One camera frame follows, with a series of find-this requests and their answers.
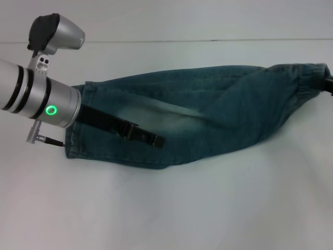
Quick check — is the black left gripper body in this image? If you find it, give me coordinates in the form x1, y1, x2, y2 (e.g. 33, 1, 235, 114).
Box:
75, 103, 138, 139

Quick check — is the blue denim shorts basketball print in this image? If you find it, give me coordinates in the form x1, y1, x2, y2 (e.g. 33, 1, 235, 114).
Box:
63, 61, 329, 170

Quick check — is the thin dark cable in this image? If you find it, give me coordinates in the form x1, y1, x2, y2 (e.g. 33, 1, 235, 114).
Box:
41, 137, 66, 147

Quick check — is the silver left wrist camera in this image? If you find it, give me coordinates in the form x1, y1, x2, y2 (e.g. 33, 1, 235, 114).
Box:
27, 14, 86, 71

